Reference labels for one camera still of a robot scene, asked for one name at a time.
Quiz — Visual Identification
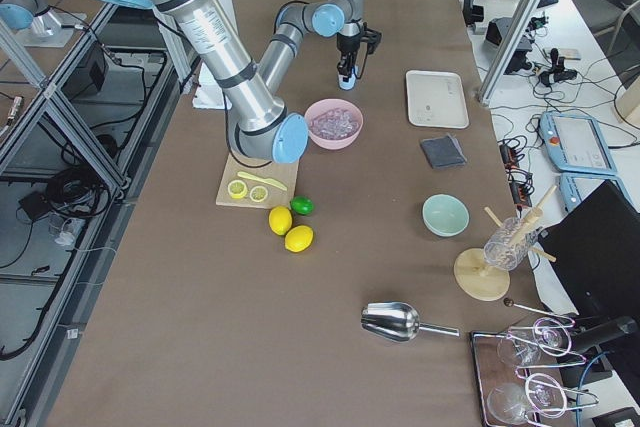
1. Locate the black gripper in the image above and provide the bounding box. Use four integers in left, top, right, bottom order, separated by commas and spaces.
336, 33, 362, 82

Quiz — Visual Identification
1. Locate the pile of clear ice cubes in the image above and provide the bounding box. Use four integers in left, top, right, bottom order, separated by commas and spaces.
310, 108, 361, 140

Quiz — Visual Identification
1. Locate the light blue plastic cup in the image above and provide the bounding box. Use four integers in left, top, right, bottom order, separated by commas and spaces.
338, 74, 357, 91

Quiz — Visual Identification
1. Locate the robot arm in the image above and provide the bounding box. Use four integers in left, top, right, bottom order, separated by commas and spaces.
101, 0, 365, 163
1, 0, 63, 39

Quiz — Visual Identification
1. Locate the wooden cup stand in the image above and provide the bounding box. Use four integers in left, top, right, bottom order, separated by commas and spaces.
454, 185, 557, 301

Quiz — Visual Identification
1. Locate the steel ice scoop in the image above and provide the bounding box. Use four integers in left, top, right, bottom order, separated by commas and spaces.
361, 301, 460, 342

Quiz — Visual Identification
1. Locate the pink bowl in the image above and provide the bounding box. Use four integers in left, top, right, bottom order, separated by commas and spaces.
304, 98, 364, 150

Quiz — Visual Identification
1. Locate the cream rabbit serving tray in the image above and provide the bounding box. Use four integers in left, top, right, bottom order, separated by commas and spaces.
405, 70, 469, 129

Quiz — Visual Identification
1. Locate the grey folded cloth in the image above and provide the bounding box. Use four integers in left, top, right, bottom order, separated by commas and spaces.
420, 134, 467, 169

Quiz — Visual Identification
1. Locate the yellow plastic knife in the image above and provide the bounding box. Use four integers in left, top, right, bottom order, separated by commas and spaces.
237, 171, 288, 192

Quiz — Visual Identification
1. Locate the wooden cutting board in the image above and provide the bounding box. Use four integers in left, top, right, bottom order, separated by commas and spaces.
216, 154, 298, 209

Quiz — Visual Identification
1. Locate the green lime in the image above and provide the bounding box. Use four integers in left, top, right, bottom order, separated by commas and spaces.
290, 196, 315, 215

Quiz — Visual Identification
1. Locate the lower lemon half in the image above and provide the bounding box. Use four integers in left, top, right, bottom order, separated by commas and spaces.
248, 185, 269, 203

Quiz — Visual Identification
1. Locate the lemon half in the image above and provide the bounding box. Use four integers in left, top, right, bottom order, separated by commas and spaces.
227, 179, 249, 200
248, 185, 269, 203

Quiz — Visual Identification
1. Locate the upper lemon half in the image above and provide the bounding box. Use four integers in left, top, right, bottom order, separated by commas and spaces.
227, 179, 249, 200

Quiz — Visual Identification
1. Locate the upper whole yellow lemon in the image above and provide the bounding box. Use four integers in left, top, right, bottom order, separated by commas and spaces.
268, 205, 293, 236

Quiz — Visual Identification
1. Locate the whole yellow lemon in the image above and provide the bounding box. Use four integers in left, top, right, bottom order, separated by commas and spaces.
284, 225, 314, 253
268, 205, 293, 236

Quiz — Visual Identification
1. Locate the green ceramic bowl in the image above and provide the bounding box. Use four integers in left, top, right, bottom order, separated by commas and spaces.
422, 194, 470, 237

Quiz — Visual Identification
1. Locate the lower whole yellow lemon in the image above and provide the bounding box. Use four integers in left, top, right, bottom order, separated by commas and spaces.
284, 225, 314, 253

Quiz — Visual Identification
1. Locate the upper blue teach pendant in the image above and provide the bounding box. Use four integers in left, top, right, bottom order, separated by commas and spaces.
539, 112, 618, 175

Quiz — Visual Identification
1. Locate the blue teach pendant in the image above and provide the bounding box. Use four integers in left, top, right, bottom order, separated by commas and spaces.
539, 112, 618, 175
559, 172, 620, 213

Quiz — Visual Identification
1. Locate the clear glass on stand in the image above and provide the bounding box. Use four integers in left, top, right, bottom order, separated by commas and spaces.
483, 217, 540, 271

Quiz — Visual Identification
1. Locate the lower blue teach pendant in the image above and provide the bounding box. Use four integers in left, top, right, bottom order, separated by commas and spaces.
559, 172, 620, 213

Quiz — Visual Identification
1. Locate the black monitor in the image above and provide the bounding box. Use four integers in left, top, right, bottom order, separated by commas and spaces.
539, 181, 639, 321

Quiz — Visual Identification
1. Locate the black tray with glasses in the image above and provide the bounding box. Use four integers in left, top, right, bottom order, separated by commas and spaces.
470, 315, 599, 426

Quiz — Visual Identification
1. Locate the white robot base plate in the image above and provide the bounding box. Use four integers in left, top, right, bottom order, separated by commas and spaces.
192, 64, 233, 110

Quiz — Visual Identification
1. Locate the aluminium frame post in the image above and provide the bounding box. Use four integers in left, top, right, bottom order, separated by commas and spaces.
477, 0, 540, 106

